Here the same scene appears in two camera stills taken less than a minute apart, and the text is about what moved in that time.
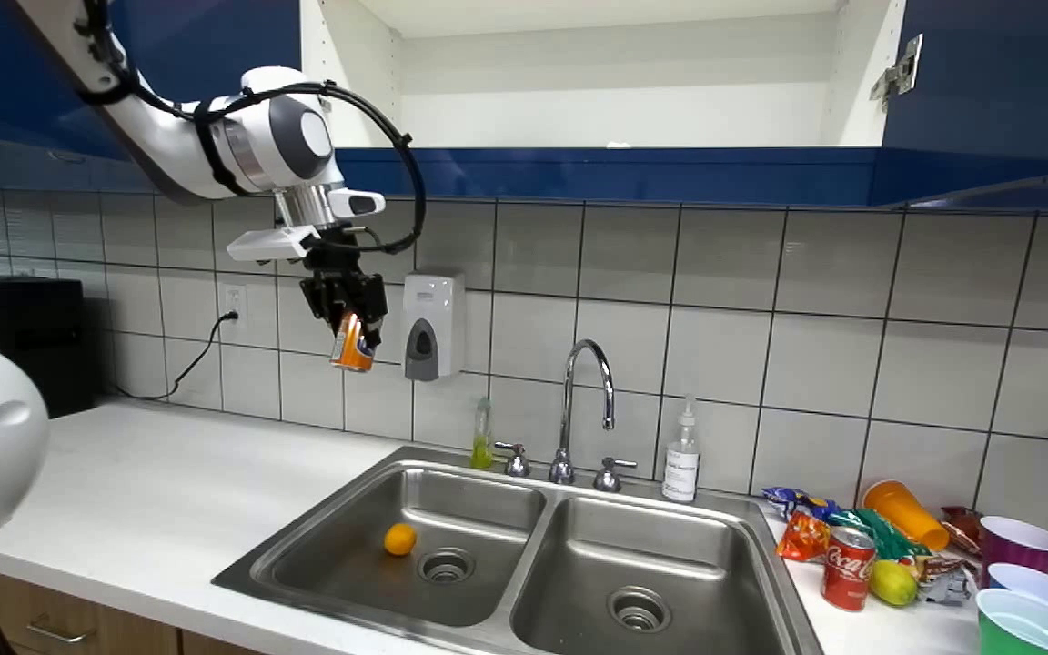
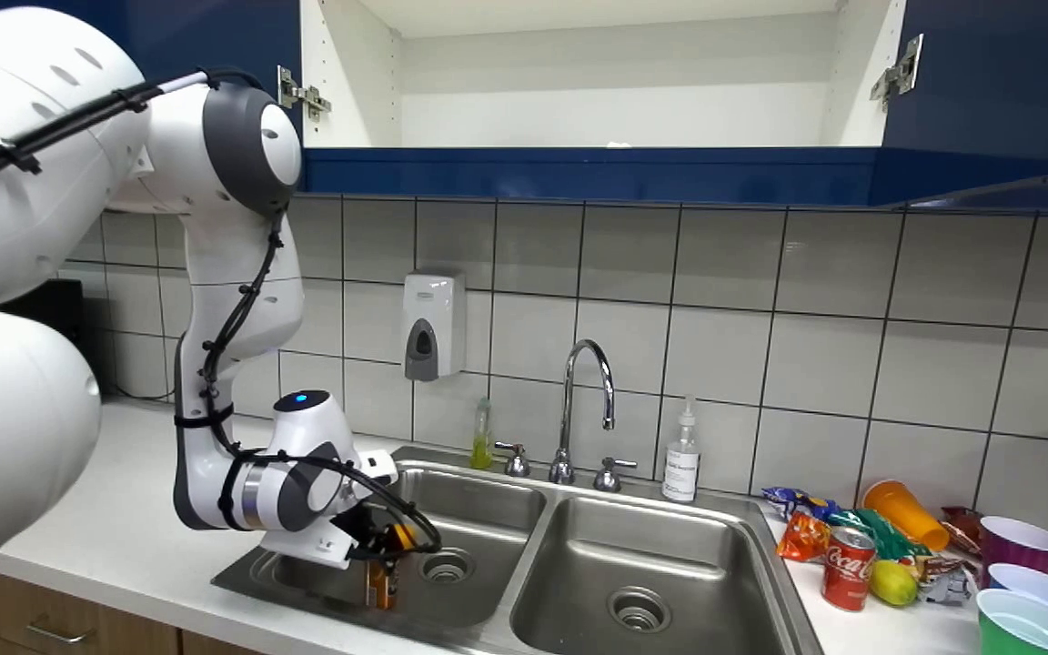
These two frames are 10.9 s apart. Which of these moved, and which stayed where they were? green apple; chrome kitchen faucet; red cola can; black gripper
Moved: black gripper
Stayed: green apple; red cola can; chrome kitchen faucet
